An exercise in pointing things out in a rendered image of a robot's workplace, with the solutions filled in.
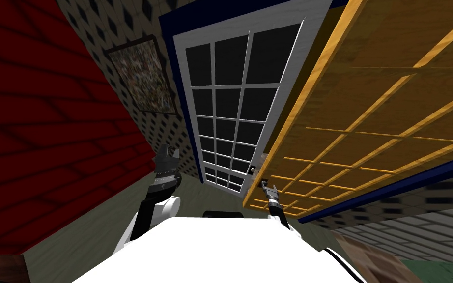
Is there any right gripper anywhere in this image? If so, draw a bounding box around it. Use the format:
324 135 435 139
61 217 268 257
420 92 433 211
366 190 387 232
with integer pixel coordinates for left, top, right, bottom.
261 182 281 207

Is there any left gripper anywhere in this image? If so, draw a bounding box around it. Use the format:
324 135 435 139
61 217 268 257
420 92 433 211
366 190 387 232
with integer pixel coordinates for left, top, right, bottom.
152 143 182 182

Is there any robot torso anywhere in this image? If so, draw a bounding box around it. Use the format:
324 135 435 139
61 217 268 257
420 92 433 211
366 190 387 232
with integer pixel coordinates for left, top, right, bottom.
71 210 364 283

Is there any white door with glass panes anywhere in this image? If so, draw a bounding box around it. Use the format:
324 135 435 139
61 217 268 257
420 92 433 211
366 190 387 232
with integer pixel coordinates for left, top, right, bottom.
172 0 333 197

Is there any yellow wooden door leaf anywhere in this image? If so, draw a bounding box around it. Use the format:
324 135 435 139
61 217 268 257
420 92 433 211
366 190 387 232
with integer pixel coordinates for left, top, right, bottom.
242 0 453 220

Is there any dark framed wall picture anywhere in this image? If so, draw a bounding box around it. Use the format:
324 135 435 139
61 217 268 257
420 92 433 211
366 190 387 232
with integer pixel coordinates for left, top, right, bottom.
104 34 180 117

